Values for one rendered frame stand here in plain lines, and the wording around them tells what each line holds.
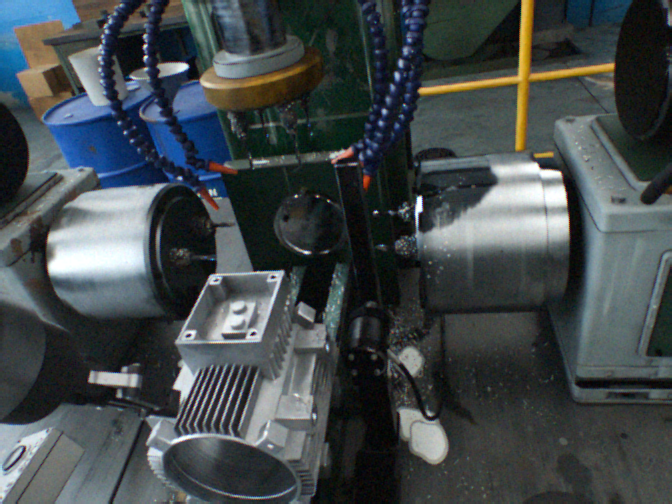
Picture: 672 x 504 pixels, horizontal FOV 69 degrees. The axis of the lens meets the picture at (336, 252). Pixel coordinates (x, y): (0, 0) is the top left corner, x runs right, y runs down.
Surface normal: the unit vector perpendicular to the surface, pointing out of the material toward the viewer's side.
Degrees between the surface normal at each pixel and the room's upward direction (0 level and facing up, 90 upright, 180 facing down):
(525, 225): 51
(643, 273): 90
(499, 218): 47
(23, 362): 92
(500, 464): 0
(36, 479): 67
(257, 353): 90
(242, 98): 90
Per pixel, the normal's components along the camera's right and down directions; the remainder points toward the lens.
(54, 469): 0.83, -0.36
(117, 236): -0.22, -0.24
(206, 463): 0.70, -0.52
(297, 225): -0.14, 0.60
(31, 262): 0.98, -0.05
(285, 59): 0.64, 0.36
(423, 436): -0.17, -0.80
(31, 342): 0.95, -0.29
